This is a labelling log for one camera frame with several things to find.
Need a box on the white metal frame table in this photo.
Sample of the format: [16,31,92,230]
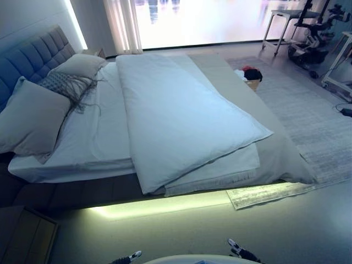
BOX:
[261,9,306,57]

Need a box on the beige bed blanket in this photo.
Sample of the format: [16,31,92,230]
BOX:
[172,53,317,197]

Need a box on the large bright window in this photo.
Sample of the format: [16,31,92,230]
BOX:
[134,0,277,51]

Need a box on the black power adapter with cable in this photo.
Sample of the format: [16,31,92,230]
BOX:
[334,102,352,116]

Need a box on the white garment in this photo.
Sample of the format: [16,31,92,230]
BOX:
[233,69,248,82]

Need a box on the grey tufted headboard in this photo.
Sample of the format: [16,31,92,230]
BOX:
[0,24,78,113]

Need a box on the light grey floor rug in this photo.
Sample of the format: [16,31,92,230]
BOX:
[225,56,352,211]

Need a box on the vertical wall light strip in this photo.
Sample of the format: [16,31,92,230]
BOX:
[64,0,89,50]

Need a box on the patterned fringed cushion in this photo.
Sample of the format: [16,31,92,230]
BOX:
[38,70,107,116]

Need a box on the plain beige pillow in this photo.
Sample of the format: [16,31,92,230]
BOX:
[48,53,108,80]

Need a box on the white duvet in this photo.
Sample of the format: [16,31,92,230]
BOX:
[115,53,274,195]

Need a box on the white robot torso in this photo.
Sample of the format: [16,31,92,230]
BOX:
[148,254,218,264]

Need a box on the small wooden nightstand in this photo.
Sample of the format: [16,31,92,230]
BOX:
[82,48,107,60]

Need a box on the black wheeled machine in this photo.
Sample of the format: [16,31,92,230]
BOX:
[287,0,352,65]

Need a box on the beige window curtain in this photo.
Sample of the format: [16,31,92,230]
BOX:
[103,0,143,53]

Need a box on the white metal rack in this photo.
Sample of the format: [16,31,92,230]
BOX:
[321,31,352,101]

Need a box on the cardboard box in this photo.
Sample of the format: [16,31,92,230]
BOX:
[245,78,261,93]

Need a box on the large plain grey pillow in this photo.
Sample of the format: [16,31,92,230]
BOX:
[0,76,72,165]

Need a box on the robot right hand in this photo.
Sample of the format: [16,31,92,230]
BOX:
[227,238,261,263]

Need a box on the black garment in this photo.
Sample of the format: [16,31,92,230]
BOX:
[243,68,263,81]

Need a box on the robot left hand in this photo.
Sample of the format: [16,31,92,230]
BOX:
[117,250,142,264]

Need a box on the dark wooden nightstand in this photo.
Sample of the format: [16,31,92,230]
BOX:
[0,205,60,264]

